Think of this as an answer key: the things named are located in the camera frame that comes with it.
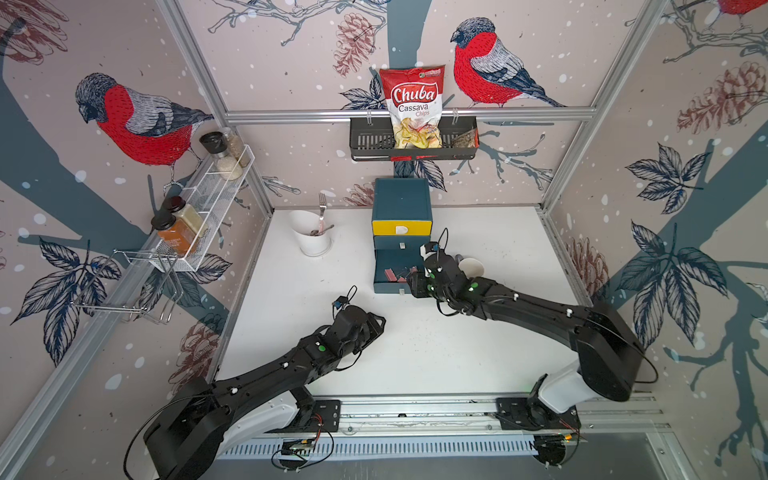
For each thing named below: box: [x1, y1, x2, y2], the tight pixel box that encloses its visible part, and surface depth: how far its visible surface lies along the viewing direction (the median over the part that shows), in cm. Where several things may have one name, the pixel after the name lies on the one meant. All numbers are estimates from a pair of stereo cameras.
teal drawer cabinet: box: [372, 178, 433, 251], surface depth 92 cm
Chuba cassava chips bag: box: [379, 65, 446, 149], surface depth 84 cm
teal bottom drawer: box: [374, 249, 425, 295], surface depth 100 cm
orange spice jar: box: [151, 215, 197, 256], surface depth 66 cm
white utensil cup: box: [289, 210, 331, 256], surface depth 105 cm
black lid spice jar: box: [199, 131, 243, 181], surface depth 83 cm
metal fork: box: [319, 192, 327, 235], surface depth 106 cm
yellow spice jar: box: [166, 196, 208, 238], surface depth 69 cm
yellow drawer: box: [372, 220, 433, 236], surface depth 92 cm
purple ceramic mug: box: [458, 258, 485, 278], surface depth 94 cm
